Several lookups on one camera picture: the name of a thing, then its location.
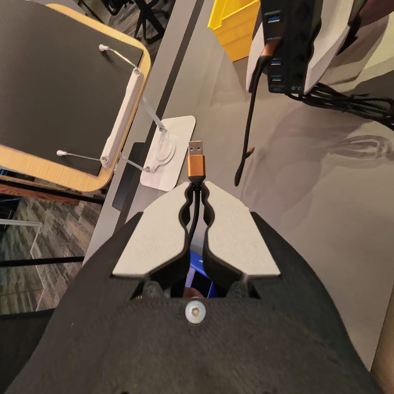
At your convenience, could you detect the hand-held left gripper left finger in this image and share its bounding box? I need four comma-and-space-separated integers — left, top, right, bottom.
111, 182, 190, 288

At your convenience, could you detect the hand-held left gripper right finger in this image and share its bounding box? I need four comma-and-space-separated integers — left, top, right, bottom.
203, 181, 282, 290

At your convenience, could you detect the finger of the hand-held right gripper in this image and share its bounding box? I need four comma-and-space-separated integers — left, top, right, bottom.
303, 0, 352, 90
246, 23, 270, 93

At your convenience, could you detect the black orange-plug usb cable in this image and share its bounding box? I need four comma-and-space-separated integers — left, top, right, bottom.
186, 140, 206, 247
234, 39, 282, 187

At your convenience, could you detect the black usb hub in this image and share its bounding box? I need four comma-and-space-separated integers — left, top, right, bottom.
260, 0, 324, 95

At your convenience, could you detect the blue plastic bin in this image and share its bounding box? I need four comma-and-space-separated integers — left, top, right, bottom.
185, 251, 225, 298

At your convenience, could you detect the black hub power cable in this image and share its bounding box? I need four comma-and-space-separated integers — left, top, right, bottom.
288, 81, 394, 131

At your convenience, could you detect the yellow plastic bin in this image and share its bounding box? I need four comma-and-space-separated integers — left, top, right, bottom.
208, 0, 262, 62

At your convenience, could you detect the black chair wheel base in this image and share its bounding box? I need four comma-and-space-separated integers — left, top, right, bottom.
78, 0, 171, 45

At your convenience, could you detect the white stand with clear arms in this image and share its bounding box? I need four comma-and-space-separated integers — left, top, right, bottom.
56, 44, 196, 190

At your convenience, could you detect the wooden board with black panel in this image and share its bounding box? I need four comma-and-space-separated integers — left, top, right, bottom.
0, 0, 152, 193

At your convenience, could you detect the dark table cable flap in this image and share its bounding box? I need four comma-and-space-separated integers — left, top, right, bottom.
112, 142, 148, 212

